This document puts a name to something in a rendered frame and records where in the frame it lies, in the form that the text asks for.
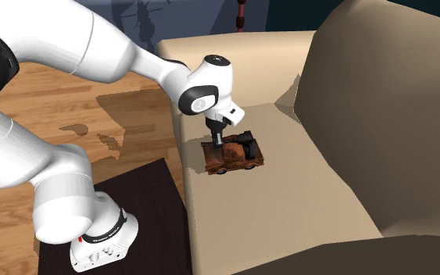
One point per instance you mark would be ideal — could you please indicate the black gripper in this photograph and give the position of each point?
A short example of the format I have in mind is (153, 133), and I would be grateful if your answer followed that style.
(214, 124)

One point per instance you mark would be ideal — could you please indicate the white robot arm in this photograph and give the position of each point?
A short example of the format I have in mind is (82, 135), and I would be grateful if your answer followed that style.
(63, 53)

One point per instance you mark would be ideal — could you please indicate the brown toy car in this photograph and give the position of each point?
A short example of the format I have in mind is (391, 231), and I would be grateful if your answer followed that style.
(235, 154)

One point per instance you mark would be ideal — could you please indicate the beige sofa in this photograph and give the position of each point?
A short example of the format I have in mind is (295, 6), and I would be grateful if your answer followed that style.
(280, 182)

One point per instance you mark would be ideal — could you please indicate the red turned post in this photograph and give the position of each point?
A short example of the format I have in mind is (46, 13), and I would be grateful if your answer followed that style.
(240, 15)

